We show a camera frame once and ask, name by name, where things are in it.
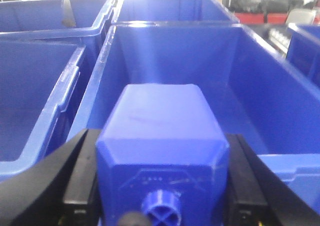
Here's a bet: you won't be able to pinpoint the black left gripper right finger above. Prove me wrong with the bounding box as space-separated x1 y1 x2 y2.
226 133 320 225

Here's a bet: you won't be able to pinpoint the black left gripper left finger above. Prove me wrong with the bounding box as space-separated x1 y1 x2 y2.
0 129 100 225

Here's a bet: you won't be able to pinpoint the blue bottle without cap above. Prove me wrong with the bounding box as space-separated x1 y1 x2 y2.
96 84 230 225

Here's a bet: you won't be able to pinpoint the blue bin centre right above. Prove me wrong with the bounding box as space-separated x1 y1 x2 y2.
68 23 320 211

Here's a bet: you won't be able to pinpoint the blue bin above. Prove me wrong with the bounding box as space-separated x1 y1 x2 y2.
0 39 87 181
0 0 118 69
111 0 240 25
286 23 320 86
68 23 320 211

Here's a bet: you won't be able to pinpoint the blue bin centre left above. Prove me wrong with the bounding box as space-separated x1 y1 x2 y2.
0 39 87 181

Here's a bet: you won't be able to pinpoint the blue bin far right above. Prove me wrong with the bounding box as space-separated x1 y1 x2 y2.
286 23 320 86

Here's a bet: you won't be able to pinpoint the blue bin rear left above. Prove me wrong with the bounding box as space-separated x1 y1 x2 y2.
0 0 118 69

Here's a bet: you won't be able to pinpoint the blue bin rear centre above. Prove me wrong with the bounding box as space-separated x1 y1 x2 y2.
111 0 240 25

